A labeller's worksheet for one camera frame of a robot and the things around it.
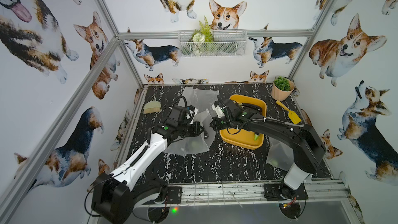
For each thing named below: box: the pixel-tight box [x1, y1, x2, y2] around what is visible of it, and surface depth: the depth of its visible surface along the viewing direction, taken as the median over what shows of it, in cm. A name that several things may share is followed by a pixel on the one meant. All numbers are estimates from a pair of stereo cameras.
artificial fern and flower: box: [190, 15, 215, 55], surface depth 84 cm
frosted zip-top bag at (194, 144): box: [163, 108, 217, 156], surface depth 83 cm
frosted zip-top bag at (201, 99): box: [178, 86, 220, 113], surface depth 117 cm
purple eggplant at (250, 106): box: [238, 102, 263, 112], surface depth 107 cm
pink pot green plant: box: [270, 75, 295, 102], surface depth 107 cm
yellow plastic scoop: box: [275, 100, 302, 125], surface depth 103 cm
